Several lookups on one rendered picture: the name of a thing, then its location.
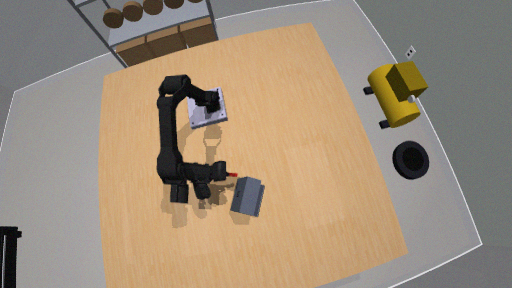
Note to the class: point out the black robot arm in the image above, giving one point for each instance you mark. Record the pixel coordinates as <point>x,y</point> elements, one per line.
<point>170,166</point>

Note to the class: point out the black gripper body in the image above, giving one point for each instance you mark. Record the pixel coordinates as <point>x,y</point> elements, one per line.
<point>201,172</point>

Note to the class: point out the grey sloped panel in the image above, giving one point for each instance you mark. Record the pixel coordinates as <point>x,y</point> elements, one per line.
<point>247,196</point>

